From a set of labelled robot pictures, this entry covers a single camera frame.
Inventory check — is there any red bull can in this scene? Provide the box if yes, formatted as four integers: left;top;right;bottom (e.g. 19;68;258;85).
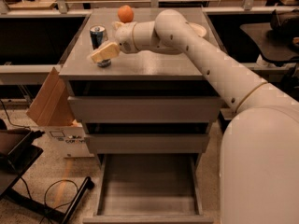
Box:
90;25;111;68

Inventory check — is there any orange fruit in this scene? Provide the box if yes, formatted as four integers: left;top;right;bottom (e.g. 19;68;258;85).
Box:
118;5;134;23

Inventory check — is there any grey top drawer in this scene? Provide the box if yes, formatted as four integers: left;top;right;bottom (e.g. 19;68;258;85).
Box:
69;80;222;123

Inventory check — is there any white bowl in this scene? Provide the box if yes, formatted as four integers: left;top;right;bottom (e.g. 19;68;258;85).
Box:
190;22;206;37

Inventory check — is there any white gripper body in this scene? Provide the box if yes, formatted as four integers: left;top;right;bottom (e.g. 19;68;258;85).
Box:
115;22;137;54

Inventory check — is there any black office chair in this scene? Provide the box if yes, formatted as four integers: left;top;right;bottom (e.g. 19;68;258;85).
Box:
240;9;299;100

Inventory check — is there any grey bottom drawer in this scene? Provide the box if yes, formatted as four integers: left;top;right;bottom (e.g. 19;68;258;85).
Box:
83;154;214;224

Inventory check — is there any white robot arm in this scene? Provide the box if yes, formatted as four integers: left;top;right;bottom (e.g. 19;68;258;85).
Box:
91;9;299;224

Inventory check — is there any grey drawer cabinet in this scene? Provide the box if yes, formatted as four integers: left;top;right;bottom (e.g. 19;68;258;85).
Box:
60;8;219;161

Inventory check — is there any grey drawer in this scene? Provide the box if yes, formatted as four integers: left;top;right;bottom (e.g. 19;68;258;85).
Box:
69;80;222;123
83;154;214;224
85;122;210;154

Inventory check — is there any grey middle drawer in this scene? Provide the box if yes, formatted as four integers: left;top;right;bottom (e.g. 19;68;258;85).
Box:
85;122;210;154

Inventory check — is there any black stand left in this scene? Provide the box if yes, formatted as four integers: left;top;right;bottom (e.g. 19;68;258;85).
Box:
0;119;95;224

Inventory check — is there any open cardboard box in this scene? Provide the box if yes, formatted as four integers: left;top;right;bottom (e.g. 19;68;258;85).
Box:
26;68;93;158

